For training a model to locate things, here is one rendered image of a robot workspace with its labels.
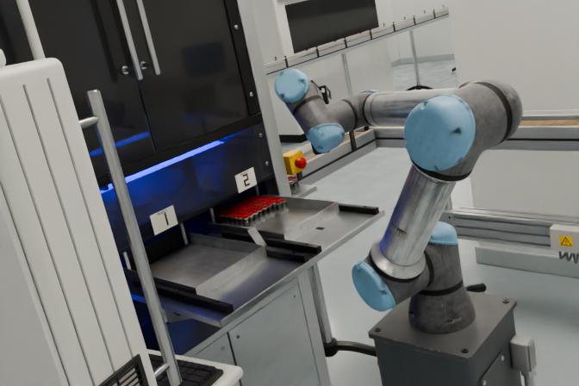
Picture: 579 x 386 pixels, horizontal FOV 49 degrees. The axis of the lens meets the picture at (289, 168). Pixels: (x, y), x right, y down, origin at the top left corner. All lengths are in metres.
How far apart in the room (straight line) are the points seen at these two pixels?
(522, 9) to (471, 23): 0.25
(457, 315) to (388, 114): 0.47
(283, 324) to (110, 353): 1.19
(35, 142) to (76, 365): 0.37
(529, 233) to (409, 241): 1.47
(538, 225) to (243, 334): 1.22
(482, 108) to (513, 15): 2.01
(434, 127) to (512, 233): 1.67
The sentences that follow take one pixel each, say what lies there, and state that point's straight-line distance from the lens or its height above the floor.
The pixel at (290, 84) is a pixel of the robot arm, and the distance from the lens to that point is 1.38.
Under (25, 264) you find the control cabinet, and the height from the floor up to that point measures 1.26.
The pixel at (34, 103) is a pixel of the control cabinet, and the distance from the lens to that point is 1.06.
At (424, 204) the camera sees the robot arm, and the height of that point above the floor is 1.16.
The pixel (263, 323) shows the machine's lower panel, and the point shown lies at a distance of 2.21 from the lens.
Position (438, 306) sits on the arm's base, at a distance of 1.46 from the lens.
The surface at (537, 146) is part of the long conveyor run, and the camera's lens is 2.48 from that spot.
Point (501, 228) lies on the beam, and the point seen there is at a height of 0.50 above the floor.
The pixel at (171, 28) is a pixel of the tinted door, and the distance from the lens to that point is 1.91.
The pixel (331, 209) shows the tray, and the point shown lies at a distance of 1.98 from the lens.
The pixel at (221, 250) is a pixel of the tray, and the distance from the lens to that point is 1.91.
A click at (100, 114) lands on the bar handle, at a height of 1.44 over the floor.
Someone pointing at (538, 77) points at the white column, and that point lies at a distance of 3.08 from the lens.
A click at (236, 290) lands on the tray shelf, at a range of 1.64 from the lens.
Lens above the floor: 1.57
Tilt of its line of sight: 15 degrees down
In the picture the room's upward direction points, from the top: 12 degrees counter-clockwise
